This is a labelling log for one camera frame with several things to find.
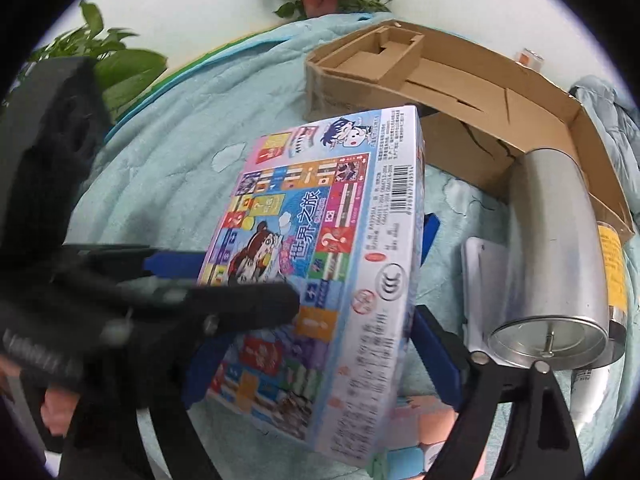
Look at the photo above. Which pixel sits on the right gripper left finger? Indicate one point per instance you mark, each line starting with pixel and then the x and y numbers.
pixel 105 442

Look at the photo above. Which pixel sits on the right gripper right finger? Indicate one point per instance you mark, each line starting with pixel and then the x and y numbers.
pixel 540 440

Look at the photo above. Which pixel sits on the crumpled light blue duvet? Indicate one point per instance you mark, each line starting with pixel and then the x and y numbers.
pixel 616 119

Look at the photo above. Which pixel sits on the colourful board game box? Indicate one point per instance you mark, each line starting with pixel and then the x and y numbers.
pixel 334 208

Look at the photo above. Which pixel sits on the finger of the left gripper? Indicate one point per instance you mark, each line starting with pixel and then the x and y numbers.
pixel 166 264
pixel 240 308

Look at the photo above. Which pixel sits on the yellow label clear jar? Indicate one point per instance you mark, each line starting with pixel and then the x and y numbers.
pixel 614 266

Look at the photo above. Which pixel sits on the large leaf plant left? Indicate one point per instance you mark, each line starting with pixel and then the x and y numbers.
pixel 123 73

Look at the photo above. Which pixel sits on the narrow cardboard insert tray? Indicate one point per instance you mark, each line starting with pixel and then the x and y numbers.
pixel 385 57

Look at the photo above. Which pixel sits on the silver metal canister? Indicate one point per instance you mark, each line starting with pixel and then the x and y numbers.
pixel 554 304

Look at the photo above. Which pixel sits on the large shallow cardboard box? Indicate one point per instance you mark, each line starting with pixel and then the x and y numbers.
pixel 479 111

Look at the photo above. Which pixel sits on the green mat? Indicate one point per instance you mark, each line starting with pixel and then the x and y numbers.
pixel 175 71

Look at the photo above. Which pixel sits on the white spray bottle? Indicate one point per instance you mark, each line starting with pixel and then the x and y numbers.
pixel 587 393

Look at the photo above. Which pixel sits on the person's left hand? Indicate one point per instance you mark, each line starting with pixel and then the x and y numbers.
pixel 51 416

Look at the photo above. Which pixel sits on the blue metal stapler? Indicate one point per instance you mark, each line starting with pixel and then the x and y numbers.
pixel 431 226

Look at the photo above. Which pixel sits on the pastel rubik's cube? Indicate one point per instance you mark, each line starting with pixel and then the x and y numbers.
pixel 415 434

